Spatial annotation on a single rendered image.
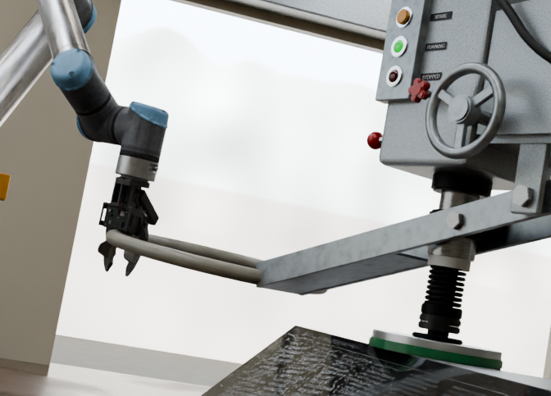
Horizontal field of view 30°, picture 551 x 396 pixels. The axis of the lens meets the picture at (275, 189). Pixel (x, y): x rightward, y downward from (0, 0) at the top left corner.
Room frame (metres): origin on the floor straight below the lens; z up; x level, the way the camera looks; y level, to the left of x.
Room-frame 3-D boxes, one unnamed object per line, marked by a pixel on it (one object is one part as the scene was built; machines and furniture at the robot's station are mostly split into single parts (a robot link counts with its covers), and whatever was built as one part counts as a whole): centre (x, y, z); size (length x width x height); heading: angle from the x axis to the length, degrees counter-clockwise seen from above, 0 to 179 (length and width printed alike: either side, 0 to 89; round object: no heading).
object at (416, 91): (1.63, -0.21, 1.22); 0.04 x 0.04 x 0.04; 38
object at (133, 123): (2.27, 0.31, 1.16); 0.10 x 0.09 x 0.12; 56
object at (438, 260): (1.71, -0.31, 0.97); 0.07 x 0.07 x 0.04
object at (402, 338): (1.71, -0.31, 0.83); 0.21 x 0.21 x 0.01
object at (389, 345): (1.71, -0.31, 0.82); 0.22 x 0.22 x 0.04
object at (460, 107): (1.54, -0.29, 1.18); 0.15 x 0.10 x 0.15; 38
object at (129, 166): (2.27, 0.31, 1.08); 0.10 x 0.09 x 0.05; 69
